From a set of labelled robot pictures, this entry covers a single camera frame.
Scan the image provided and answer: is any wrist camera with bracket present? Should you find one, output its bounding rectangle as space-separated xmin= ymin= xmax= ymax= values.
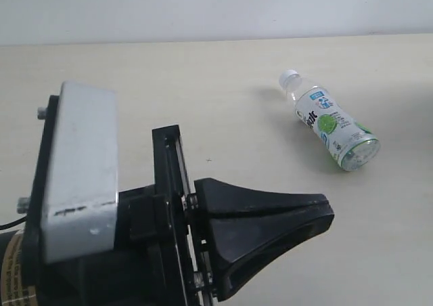
xmin=22 ymin=81 xmax=118 ymax=266

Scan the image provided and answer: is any lime label water bottle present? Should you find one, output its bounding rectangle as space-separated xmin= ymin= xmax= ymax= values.
xmin=279 ymin=70 xmax=380 ymax=171

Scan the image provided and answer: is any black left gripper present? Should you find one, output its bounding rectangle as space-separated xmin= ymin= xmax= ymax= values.
xmin=21 ymin=95 xmax=213 ymax=305

